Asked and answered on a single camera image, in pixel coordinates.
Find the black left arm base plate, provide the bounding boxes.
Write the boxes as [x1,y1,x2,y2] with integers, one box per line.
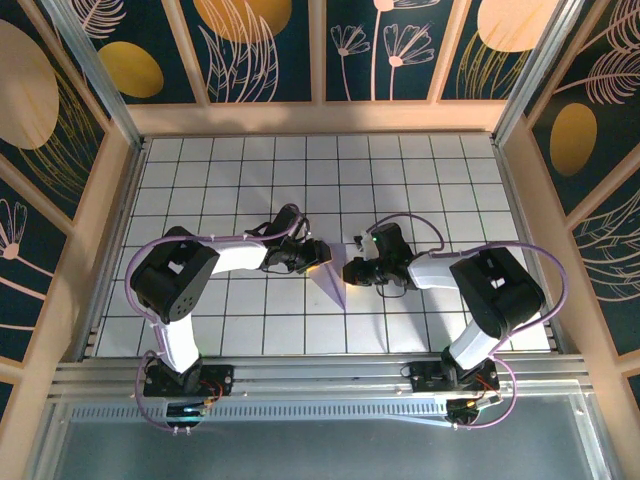
[142,363,236,399]

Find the light purple paper sheet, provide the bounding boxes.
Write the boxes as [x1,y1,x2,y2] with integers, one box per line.
[308,243,349,312]

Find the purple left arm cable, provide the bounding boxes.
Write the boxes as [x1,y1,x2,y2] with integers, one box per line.
[124,202,314,435]

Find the teal wall panel yellow oval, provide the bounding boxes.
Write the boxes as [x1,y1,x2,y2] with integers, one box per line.
[522,0,640,219]
[64,0,210,106]

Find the teal wall panel orange circle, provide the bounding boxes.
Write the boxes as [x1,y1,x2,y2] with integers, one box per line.
[178,0,314,105]

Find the small circuit board with wires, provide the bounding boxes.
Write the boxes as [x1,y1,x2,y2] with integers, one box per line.
[444,394,504,426]
[164,398,214,426]

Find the aluminium frame post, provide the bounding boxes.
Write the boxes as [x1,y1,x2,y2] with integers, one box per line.
[42,0,147,151]
[492,0,586,146]

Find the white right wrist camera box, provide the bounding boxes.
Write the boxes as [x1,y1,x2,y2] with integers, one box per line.
[355,228,380,260]

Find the aluminium side rail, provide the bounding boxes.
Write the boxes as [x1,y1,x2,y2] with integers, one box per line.
[492,137,571,356]
[74,139,149,361]

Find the teal wall panel pink flowers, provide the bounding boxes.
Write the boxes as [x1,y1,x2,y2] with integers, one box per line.
[324,0,457,103]

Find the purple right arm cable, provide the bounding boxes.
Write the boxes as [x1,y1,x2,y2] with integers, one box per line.
[364,213,570,432]

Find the teal wall panel leaf outlines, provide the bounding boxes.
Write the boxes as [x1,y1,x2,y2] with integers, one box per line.
[567,174,640,359]

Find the teal wall panel white flower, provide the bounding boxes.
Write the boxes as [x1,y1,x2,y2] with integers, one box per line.
[0,154,76,371]

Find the teal wall panel cream disc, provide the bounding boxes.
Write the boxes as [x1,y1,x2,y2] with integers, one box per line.
[0,0,112,224]

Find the slotted grey cable duct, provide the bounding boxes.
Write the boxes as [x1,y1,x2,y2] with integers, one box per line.
[67,397,454,425]

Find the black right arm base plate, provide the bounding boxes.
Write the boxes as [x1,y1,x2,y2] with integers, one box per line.
[407,360,501,394]

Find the grey metal sheet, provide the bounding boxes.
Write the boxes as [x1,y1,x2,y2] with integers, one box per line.
[27,394,619,480]

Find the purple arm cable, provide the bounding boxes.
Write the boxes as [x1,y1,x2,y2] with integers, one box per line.
[124,202,314,435]
[364,213,570,432]

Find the aluminium mounting rail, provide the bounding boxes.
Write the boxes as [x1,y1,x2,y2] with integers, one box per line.
[49,353,596,401]

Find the teal wall panel cream circle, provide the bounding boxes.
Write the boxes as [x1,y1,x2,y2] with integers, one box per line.
[438,0,564,101]

